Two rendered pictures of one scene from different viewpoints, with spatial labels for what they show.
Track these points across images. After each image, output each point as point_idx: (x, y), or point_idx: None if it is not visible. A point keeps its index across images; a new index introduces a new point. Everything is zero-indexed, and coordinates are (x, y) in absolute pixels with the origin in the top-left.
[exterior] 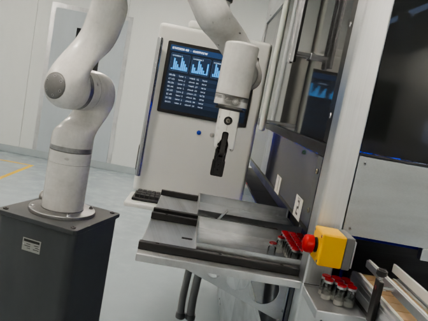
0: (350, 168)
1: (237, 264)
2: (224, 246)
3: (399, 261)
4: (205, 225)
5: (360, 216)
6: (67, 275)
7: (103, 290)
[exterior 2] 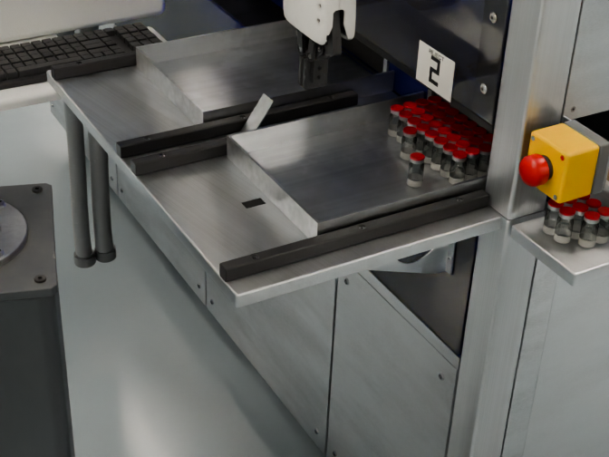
0: (573, 13)
1: (395, 231)
2: (325, 189)
3: None
4: (245, 148)
5: (587, 84)
6: (56, 364)
7: (62, 333)
